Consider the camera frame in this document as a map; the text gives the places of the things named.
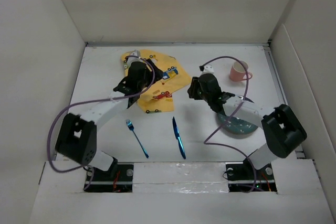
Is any dark teal ceramic plate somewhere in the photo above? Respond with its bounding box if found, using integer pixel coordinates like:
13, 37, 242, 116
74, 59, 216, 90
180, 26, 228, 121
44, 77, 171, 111
216, 102, 258, 138

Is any blue metal fork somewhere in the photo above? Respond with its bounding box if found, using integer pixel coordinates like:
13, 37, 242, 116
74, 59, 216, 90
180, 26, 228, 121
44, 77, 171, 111
125, 119, 149, 158

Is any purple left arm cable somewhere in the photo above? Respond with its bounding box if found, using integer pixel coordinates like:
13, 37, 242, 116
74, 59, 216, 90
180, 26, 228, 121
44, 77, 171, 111
46, 57, 156, 190

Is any yellow vehicle print cloth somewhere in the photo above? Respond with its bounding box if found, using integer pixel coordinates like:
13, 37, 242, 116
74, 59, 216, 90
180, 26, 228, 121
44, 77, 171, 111
121, 49, 192, 114

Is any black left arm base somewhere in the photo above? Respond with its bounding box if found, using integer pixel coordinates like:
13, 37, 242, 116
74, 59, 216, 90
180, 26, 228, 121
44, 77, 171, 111
84, 163, 134, 193

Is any blue metal knife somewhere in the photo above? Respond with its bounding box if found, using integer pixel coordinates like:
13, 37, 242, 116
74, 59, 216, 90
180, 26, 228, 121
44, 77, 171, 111
172, 117, 186, 159

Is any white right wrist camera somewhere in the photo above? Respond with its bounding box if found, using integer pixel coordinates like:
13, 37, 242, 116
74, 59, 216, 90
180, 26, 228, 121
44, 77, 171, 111
199, 64, 214, 75

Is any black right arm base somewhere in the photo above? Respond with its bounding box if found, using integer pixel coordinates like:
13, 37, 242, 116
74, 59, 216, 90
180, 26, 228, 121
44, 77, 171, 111
222, 162, 277, 193

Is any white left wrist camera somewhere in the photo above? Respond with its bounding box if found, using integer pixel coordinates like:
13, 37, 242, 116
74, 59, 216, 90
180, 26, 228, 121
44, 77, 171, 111
123, 50, 141, 69

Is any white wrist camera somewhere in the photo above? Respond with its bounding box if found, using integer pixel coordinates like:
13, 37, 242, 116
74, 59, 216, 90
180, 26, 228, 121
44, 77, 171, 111
123, 50, 141, 69
199, 64, 214, 75

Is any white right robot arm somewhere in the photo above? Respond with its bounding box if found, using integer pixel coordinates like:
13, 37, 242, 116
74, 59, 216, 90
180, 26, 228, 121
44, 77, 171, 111
187, 73, 307, 179

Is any pink ceramic mug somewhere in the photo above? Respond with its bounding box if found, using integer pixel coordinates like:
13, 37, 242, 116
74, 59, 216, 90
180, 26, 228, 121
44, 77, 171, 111
229, 61, 253, 82

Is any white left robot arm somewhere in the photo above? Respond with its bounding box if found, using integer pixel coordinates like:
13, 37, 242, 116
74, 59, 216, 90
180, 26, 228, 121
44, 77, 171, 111
55, 58, 163, 180

